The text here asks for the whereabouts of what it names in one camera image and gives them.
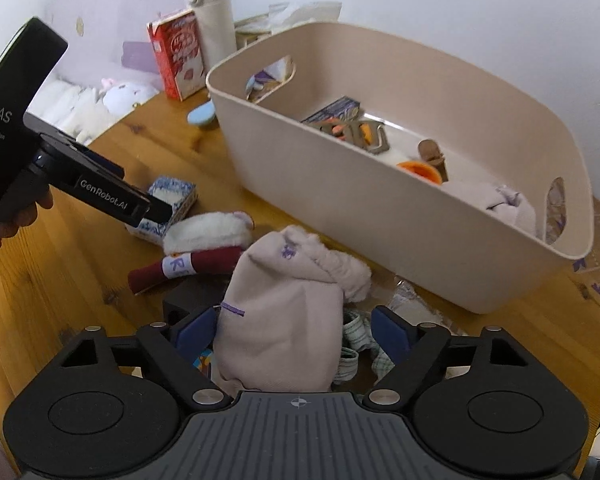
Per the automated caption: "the blue white tissue packet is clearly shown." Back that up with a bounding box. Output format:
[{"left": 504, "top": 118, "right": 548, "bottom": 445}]
[{"left": 124, "top": 175, "right": 199, "bottom": 246}]

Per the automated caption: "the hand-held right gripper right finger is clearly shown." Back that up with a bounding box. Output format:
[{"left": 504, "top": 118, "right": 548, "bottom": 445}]
[{"left": 363, "top": 306, "right": 529, "bottom": 406}]

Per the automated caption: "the brown wooden clip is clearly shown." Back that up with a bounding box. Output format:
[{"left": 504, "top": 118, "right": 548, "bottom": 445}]
[{"left": 417, "top": 138, "right": 449, "bottom": 181}]

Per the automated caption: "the wooden desk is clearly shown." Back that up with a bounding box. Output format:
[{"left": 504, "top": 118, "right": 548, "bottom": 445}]
[{"left": 0, "top": 87, "right": 600, "bottom": 403}]

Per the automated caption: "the person's left hand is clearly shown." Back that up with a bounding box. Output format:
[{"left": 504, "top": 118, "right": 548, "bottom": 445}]
[{"left": 0, "top": 156, "right": 55, "bottom": 242}]

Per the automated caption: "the white plush toy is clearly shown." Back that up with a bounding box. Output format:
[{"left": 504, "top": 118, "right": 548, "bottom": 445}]
[{"left": 162, "top": 211, "right": 255, "bottom": 256}]

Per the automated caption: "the beige plastic bin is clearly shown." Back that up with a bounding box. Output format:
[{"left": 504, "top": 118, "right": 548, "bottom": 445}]
[{"left": 205, "top": 22, "right": 595, "bottom": 315}]

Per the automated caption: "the blue hairbrush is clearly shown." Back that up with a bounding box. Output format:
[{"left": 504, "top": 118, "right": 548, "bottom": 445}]
[{"left": 187, "top": 74, "right": 267, "bottom": 127}]

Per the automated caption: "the clear plastic packet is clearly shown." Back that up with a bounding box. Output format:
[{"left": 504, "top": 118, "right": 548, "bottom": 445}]
[{"left": 374, "top": 279, "right": 456, "bottom": 336}]

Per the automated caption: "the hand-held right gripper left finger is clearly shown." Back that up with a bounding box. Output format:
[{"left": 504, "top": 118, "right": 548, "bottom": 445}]
[{"left": 60, "top": 306, "right": 233, "bottom": 406}]

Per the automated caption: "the white plush sheep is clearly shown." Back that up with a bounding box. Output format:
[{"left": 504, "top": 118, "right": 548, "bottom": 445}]
[{"left": 99, "top": 77, "right": 161, "bottom": 111}]

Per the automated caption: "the red milk carton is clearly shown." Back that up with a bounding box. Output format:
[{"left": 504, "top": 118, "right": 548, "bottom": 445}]
[{"left": 146, "top": 8, "right": 209, "bottom": 102}]

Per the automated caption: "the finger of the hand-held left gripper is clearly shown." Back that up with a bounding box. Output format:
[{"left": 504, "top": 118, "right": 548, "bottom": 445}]
[
  {"left": 139, "top": 194, "right": 174, "bottom": 227},
  {"left": 80, "top": 147, "right": 127, "bottom": 181}
]

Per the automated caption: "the white bedding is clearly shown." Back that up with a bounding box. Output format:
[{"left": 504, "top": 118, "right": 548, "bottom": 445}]
[{"left": 29, "top": 79, "right": 121, "bottom": 141}]

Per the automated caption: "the green plaid scrunchie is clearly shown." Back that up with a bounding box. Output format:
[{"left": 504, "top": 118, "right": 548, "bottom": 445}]
[{"left": 334, "top": 309, "right": 396, "bottom": 384}]

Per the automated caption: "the crumpled clear plastic bag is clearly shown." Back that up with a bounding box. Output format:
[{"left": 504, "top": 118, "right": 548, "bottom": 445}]
[{"left": 268, "top": 1, "right": 342, "bottom": 29}]

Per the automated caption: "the white thermos bottle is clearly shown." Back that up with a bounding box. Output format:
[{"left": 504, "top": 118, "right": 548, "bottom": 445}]
[{"left": 182, "top": 0, "right": 239, "bottom": 69}]

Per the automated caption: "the dark red rolled cloth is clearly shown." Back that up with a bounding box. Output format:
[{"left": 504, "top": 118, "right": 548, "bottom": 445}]
[{"left": 128, "top": 247, "right": 244, "bottom": 295}]

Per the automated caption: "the orange pill bottle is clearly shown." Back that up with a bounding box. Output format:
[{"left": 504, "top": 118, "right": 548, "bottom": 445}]
[{"left": 397, "top": 161, "right": 441, "bottom": 184}]

